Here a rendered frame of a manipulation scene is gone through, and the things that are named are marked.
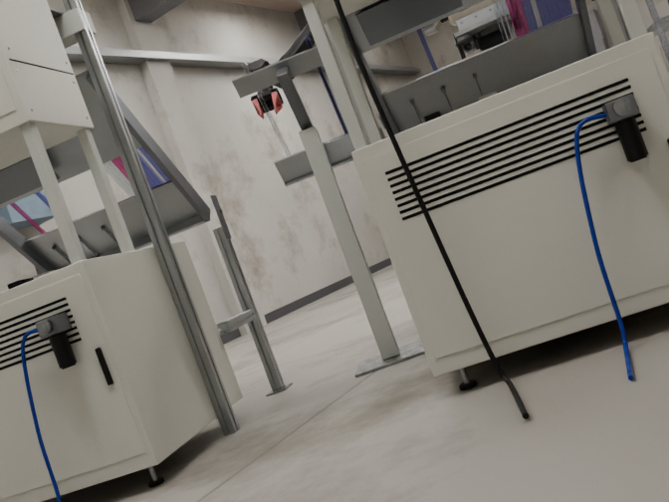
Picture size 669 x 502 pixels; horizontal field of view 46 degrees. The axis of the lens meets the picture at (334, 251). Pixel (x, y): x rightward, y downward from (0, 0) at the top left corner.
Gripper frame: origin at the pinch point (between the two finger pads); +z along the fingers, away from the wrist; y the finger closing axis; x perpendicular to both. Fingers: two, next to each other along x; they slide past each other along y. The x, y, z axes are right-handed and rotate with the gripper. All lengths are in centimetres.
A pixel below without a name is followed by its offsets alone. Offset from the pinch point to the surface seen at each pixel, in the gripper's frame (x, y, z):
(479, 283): -11, 46, 112
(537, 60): 7, 90, 13
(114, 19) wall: 116, -149, -390
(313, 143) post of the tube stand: 7.4, 11.8, 14.9
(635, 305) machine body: -3, 77, 125
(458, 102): 14, 62, 11
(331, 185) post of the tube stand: 18.5, 13.0, 25.4
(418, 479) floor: -25, 24, 163
